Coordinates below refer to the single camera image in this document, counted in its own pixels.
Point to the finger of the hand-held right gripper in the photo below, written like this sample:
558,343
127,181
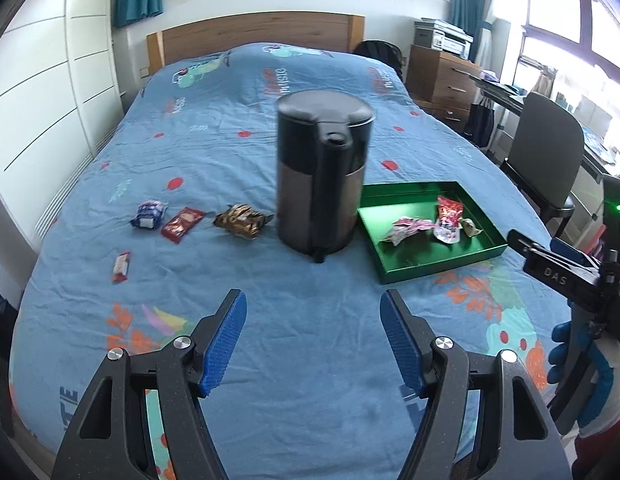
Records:
527,246
567,249

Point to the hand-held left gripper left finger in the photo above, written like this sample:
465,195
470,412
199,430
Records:
222,345

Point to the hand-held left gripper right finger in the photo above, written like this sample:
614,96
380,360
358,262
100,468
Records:
404,345

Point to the small beige pastry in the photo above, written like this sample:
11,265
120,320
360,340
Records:
470,227

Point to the red and white long packet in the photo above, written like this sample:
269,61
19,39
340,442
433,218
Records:
448,217

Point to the green cardboard box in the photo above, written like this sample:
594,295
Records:
419,257

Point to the pink cartoon-shaped packet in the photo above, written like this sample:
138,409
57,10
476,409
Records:
407,227

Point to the brown gold crinkled packet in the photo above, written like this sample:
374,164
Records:
242,221

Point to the dark red packet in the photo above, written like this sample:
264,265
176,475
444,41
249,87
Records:
182,224

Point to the small red white candy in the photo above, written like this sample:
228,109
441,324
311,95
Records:
121,266

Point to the blue white food packet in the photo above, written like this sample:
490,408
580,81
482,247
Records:
149,215

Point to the person's right forearm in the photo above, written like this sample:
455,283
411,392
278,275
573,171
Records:
619,410

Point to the person's right hand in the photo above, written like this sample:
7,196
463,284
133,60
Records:
559,350

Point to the grey office chair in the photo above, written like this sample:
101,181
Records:
544,145

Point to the black hanging bag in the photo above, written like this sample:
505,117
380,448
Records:
482,125

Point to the grey desk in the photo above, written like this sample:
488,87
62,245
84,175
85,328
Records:
499,92

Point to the black and brown electric kettle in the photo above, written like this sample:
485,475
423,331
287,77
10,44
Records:
315,195

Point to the wooden drawer cabinet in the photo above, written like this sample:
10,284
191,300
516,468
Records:
439,80

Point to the white printer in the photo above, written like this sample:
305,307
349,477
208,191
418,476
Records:
439,35

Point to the black backpack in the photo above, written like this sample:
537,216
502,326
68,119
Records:
379,50

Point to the wooden headboard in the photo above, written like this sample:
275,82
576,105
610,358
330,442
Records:
250,30

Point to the white wardrobe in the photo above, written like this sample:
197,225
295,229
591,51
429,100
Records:
40,85

